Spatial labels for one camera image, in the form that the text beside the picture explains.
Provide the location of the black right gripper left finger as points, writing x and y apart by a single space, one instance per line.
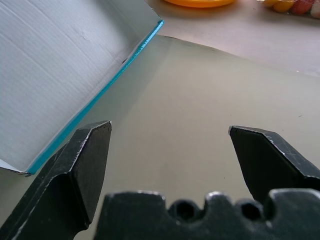
82 170

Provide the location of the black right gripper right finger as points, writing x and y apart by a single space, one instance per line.
267 162

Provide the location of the blue cardboard box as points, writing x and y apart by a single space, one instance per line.
62 62

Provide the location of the clear bag of yellow pink pieces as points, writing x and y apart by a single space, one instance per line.
292 6

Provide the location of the orange wicker basket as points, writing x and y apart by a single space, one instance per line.
200 3

